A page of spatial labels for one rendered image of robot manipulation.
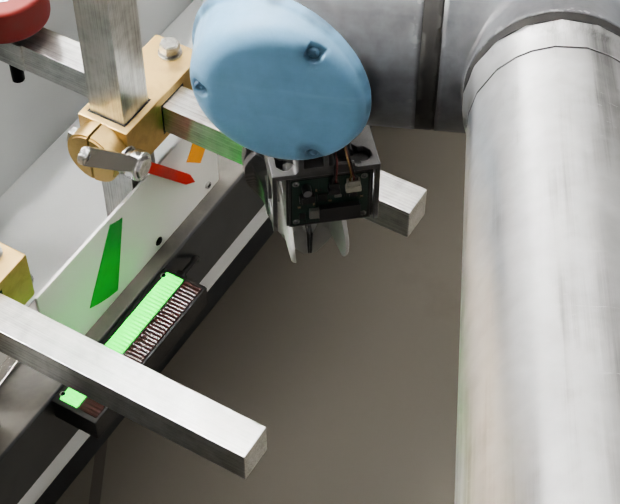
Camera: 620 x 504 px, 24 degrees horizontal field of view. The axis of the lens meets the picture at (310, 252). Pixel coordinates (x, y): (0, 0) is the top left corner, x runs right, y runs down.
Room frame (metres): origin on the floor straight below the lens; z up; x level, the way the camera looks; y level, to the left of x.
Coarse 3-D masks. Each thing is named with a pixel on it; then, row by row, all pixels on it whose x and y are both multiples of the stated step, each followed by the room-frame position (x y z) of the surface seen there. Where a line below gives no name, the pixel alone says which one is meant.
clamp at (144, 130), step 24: (144, 48) 0.94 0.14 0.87; (168, 72) 0.91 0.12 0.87; (168, 96) 0.89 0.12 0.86; (96, 120) 0.86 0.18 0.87; (144, 120) 0.86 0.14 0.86; (72, 144) 0.84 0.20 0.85; (96, 144) 0.83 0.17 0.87; (120, 144) 0.84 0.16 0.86; (144, 144) 0.86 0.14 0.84; (96, 168) 0.83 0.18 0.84
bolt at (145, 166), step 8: (128, 152) 0.83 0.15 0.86; (144, 160) 0.83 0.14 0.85; (144, 168) 0.82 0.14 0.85; (152, 168) 0.86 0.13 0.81; (160, 168) 0.87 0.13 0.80; (168, 168) 0.88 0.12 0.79; (160, 176) 0.87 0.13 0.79; (168, 176) 0.87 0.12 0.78; (176, 176) 0.88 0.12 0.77; (184, 176) 0.89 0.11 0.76
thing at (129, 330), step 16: (160, 288) 0.81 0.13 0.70; (176, 288) 0.81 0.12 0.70; (144, 304) 0.80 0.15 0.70; (160, 304) 0.80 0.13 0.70; (128, 320) 0.78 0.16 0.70; (144, 320) 0.78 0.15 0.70; (112, 336) 0.76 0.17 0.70; (128, 336) 0.76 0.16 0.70; (64, 400) 0.69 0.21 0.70; (80, 400) 0.69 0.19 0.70
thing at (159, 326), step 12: (180, 288) 0.81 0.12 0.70; (192, 288) 0.81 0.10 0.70; (180, 300) 0.80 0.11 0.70; (192, 300) 0.80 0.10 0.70; (168, 312) 0.79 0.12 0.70; (180, 312) 0.79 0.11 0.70; (156, 324) 0.77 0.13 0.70; (168, 324) 0.77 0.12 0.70; (144, 336) 0.76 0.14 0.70; (156, 336) 0.76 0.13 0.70; (132, 348) 0.75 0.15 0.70; (144, 348) 0.75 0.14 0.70; (84, 408) 0.69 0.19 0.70; (96, 408) 0.69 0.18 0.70
